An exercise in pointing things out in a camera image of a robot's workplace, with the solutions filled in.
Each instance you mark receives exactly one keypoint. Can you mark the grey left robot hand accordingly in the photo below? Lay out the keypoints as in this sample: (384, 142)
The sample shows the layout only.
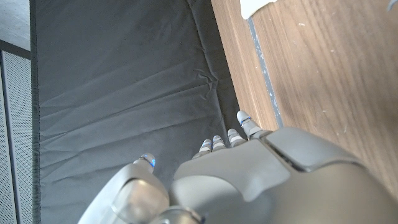
(280, 186)

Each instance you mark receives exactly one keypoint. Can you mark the grey tape line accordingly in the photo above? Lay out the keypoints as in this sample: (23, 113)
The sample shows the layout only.
(264, 71)

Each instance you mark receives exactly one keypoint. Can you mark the white power strip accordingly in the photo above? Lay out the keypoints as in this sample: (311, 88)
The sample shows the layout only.
(252, 6)

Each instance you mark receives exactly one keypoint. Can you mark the black backdrop curtain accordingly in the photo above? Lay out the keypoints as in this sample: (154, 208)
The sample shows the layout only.
(124, 77)

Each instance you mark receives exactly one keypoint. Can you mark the grey perforated wall panel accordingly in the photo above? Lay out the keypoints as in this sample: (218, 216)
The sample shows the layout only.
(18, 140)

